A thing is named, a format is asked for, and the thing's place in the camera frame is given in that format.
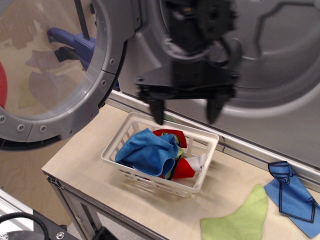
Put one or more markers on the red round object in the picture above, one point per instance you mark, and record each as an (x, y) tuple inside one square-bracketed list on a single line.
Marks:
[(3, 87)]

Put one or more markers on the blue bar clamp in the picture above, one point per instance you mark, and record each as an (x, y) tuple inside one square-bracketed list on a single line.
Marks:
[(77, 47)]

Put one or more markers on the light green felt cloth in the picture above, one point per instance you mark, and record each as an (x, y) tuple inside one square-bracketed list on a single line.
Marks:
[(246, 223)]

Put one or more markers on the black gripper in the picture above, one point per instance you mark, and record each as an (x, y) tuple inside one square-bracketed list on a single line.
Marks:
[(179, 80)]

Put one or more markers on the aluminium table frame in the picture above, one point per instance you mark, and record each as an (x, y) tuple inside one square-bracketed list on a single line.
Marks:
[(84, 212)]

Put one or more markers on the plain blue felt cloth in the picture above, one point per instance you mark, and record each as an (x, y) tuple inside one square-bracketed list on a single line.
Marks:
[(147, 153)]

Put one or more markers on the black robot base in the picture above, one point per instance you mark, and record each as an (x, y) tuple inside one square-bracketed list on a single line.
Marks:
[(29, 226)]

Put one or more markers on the white felt cloth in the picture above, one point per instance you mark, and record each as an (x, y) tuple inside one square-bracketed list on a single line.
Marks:
[(197, 162)]

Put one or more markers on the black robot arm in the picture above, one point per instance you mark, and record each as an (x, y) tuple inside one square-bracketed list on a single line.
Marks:
[(195, 31)]

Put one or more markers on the white plastic laundry basket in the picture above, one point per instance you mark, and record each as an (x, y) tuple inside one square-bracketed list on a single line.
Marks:
[(198, 142)]

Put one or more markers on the grey toy washing machine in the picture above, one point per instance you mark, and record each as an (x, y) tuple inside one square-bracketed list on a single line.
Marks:
[(275, 114)]

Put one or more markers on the blue stitched felt shirt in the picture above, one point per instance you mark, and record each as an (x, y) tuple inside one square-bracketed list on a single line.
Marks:
[(293, 199)]

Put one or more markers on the red felt cloth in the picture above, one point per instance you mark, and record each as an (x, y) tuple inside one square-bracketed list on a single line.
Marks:
[(181, 168)]

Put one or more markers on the round grey machine door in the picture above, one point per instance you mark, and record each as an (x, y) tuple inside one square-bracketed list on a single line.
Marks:
[(49, 101)]

